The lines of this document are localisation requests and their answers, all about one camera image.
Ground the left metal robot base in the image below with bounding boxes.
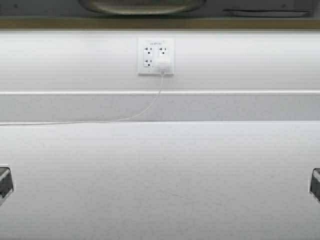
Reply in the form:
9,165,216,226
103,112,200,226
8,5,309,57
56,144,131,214
0,165,14,206

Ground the right metal robot base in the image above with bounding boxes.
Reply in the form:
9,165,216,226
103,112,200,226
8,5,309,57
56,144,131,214
309,168,320,203

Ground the flat tray in cabinet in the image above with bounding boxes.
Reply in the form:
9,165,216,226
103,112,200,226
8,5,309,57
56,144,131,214
223,9,311,18

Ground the white wall outlet plate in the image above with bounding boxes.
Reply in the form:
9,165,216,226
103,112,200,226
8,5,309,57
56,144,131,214
137,38,176,76

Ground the dark grey cooking pot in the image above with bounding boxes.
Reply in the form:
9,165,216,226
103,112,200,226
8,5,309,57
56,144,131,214
79,0,206,15

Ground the white charger plug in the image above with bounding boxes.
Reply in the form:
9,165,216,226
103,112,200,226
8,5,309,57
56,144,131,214
154,56,171,73

